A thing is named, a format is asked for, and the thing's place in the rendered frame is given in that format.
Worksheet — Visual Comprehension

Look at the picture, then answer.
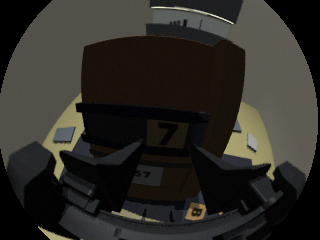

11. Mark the grey flat rectangular slab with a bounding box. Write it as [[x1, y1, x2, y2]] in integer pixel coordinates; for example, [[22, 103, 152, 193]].
[[233, 119, 241, 132], [53, 127, 76, 143]]

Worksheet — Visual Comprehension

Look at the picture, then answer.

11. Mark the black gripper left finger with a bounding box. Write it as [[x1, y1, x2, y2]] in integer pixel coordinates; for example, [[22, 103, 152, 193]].
[[59, 139, 144, 213]]

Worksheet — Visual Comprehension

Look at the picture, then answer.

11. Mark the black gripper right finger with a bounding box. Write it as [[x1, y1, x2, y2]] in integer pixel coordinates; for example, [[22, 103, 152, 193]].
[[189, 144, 271, 216]]

